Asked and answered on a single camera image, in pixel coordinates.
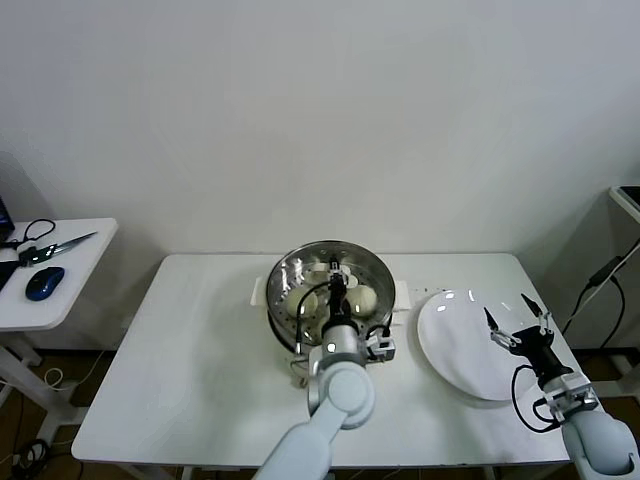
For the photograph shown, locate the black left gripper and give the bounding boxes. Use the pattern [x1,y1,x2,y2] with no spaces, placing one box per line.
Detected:
[327,257,354,329]

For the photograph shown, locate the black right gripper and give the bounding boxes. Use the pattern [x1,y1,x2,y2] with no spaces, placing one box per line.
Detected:
[483,293,574,384]

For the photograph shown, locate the white steamed baozi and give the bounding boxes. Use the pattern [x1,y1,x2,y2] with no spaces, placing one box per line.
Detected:
[284,289,321,317]
[347,284,379,317]

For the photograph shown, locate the stainless steel steamer basket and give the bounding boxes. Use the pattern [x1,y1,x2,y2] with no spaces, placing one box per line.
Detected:
[264,240,396,351]

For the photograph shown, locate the white round plate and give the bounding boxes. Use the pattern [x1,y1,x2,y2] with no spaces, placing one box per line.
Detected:
[417,288,546,402]

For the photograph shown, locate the white cabinet with black top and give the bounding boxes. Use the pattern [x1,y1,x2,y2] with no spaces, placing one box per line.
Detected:
[607,184,640,261]

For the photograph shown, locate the white side table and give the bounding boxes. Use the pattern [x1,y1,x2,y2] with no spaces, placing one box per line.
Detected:
[0,217,119,436]

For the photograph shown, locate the blue computer mouse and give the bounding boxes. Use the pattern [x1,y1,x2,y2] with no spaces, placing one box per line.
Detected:
[24,266,66,301]

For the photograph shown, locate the black laptop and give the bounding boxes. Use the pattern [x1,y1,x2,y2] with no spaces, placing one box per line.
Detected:
[0,196,20,292]

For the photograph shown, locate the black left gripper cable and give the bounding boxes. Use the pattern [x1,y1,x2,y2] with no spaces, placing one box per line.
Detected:
[292,282,334,357]

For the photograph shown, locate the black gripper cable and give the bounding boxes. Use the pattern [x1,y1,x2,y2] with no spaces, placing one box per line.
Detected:
[510,364,562,434]
[292,282,334,357]

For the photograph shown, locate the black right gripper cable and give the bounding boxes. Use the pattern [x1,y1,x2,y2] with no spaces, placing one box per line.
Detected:
[510,364,562,434]

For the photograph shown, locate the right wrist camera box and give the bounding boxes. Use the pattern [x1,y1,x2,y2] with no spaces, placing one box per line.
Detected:
[542,373,600,415]

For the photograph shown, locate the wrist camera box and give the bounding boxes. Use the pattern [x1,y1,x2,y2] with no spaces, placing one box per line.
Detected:
[542,373,600,415]
[366,330,399,362]

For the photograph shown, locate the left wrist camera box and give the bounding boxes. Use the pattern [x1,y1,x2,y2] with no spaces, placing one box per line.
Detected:
[366,330,399,362]

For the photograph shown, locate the black power cable with adapter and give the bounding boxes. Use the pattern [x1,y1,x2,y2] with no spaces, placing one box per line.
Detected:
[559,253,629,351]

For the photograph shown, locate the black handled scissors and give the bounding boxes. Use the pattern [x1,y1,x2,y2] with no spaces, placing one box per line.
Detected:
[17,218,97,266]

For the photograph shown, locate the white floor cable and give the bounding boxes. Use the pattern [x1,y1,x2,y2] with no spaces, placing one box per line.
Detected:
[42,367,69,391]

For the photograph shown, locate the black floor cables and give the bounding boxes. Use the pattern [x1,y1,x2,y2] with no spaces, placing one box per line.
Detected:
[0,438,51,471]

